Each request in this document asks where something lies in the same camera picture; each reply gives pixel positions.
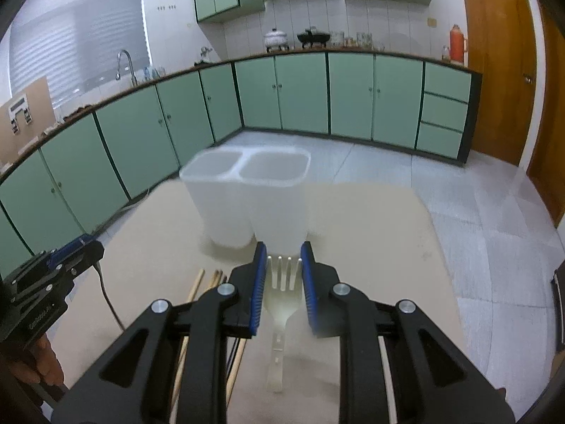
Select white plastic fork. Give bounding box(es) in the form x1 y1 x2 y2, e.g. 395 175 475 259
263 255 304 393

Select green lower kitchen cabinets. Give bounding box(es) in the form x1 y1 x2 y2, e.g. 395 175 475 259
1 50 483 274

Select chrome kitchen faucet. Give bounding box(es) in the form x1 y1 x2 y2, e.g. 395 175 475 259
115 49 139 87

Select left human hand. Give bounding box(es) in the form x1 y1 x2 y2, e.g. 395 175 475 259
8 334 64 386

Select plain bamboo chopstick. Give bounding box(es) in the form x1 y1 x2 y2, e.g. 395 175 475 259
171 269 205 408

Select red patterned bamboo chopstick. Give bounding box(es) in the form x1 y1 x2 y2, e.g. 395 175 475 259
209 270 247 406

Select cardboard box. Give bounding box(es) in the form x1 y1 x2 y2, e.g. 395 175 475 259
0 77 57 164

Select white double utensil holder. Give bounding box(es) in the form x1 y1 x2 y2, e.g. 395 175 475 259
179 146 311 257

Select window blind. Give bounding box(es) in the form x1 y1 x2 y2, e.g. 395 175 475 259
8 0 149 106

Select white cooking pot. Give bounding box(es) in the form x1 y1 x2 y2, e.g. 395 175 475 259
263 28 290 53

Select black wok with lid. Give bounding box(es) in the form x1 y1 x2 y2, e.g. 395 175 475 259
296 28 331 49

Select orange thermos flask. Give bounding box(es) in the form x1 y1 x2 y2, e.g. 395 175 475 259
449 24 467 64

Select wooden door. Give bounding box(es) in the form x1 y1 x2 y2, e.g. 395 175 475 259
464 0 537 166

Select black cable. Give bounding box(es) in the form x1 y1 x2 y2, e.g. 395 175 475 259
92 260 127 332

